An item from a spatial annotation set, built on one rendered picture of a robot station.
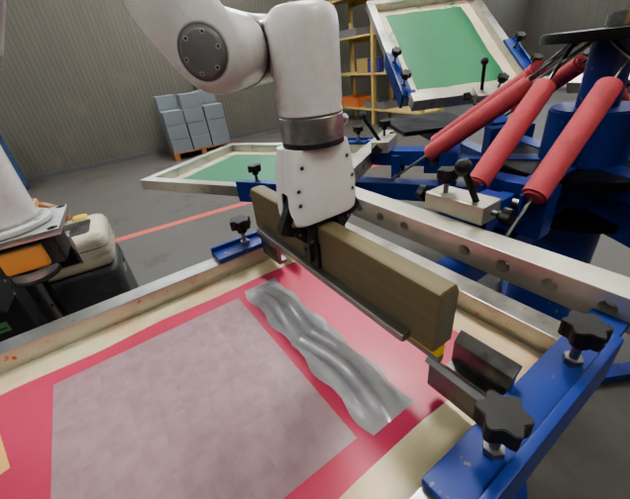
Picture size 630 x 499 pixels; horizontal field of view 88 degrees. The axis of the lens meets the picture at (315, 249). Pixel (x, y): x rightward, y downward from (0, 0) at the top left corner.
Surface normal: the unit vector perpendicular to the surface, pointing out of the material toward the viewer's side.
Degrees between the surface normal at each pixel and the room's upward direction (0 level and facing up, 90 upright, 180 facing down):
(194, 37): 89
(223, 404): 0
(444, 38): 32
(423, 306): 89
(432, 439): 0
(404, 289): 89
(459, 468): 0
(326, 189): 93
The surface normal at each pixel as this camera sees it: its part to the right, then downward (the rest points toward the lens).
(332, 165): 0.60, 0.37
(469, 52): -0.04, -0.47
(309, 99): 0.04, 0.51
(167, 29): -0.28, 0.56
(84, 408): -0.11, -0.86
